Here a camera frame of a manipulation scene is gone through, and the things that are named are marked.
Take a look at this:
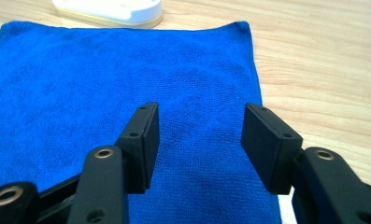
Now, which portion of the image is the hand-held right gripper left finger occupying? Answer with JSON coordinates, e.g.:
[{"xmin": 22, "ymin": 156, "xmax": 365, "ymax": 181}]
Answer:
[{"xmin": 114, "ymin": 102, "xmax": 161, "ymax": 195}]

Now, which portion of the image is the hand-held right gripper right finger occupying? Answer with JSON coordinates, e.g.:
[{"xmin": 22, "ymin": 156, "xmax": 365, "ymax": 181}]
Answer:
[{"xmin": 240, "ymin": 103, "xmax": 304, "ymax": 196}]

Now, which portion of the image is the blue microfibre cloth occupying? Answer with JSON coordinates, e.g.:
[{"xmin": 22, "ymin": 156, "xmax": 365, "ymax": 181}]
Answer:
[{"xmin": 0, "ymin": 21, "xmax": 283, "ymax": 224}]

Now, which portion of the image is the white plastic tray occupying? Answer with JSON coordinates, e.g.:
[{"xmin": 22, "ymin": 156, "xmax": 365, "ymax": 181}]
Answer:
[{"xmin": 51, "ymin": 0, "xmax": 164, "ymax": 30}]

